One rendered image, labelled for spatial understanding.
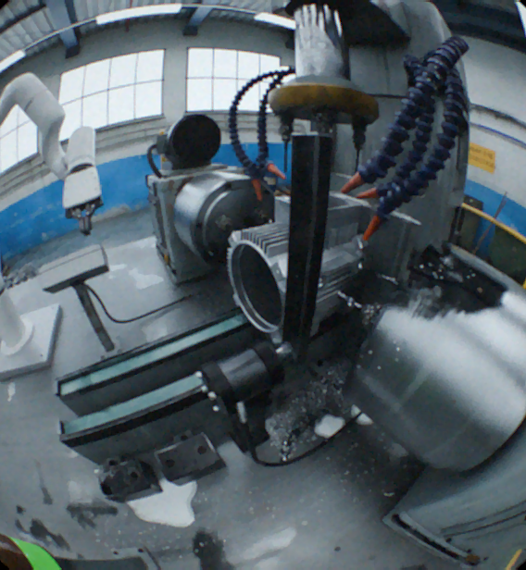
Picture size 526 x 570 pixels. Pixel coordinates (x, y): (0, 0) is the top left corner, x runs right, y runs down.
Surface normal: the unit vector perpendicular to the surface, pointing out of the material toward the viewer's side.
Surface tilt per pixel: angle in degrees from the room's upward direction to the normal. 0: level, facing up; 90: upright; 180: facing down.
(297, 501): 0
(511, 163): 90
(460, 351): 50
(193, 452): 0
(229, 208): 90
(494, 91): 90
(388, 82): 90
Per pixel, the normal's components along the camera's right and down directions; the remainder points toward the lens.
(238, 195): 0.57, 0.46
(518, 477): -0.82, 0.31
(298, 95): -0.57, 0.46
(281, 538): 0.00, -0.83
